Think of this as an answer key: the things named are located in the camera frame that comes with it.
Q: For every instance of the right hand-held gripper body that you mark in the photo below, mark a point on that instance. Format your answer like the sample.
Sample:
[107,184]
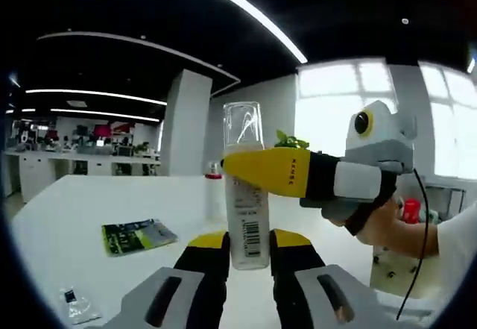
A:
[384,142]

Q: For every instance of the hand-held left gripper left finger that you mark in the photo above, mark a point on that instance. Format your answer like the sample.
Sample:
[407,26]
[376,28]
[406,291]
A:
[208,269]

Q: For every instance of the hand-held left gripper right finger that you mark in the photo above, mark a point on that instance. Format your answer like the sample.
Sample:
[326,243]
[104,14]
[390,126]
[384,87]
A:
[294,277]

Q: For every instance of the white skincare bottle clear cap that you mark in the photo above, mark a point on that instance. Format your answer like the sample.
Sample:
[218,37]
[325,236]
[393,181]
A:
[247,217]

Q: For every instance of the white skincare bottle red collar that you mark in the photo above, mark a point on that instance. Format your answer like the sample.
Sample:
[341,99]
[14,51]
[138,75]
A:
[214,174]

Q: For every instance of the green skincare sachet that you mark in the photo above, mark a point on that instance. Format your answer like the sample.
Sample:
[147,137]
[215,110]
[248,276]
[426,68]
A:
[138,235]

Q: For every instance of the clear skincare sachet dark label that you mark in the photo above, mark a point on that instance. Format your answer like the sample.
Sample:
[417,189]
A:
[78,306]

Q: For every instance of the person's right hand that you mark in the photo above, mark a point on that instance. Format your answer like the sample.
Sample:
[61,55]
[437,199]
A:
[391,232]

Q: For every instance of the green potted plant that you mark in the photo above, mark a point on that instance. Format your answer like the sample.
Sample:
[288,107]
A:
[290,142]

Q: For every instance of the bright office window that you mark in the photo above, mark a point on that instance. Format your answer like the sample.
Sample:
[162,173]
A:
[335,101]

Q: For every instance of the red container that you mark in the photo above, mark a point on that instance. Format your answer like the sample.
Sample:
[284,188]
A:
[411,211]

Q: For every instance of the large white pillar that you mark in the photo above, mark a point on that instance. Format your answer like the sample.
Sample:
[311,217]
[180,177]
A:
[186,120]

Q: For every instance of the long ceiling light strip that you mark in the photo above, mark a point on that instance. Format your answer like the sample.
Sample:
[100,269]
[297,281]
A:
[261,12]

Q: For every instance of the background office desks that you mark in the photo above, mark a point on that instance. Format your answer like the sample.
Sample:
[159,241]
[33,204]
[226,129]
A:
[74,161]

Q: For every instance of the red wall decoration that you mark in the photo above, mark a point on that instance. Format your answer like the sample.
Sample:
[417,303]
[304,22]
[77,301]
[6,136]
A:
[112,129]

